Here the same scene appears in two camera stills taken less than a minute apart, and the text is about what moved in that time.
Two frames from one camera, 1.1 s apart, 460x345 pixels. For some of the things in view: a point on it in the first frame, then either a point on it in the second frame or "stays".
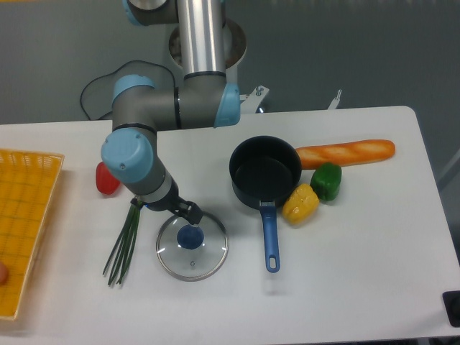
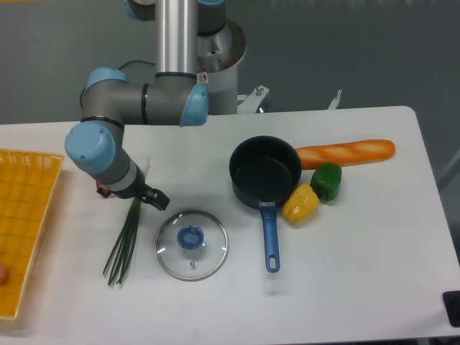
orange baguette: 310,157 stays
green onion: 119,258 stays
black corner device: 451,301 stays
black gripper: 192,212 → 139,189
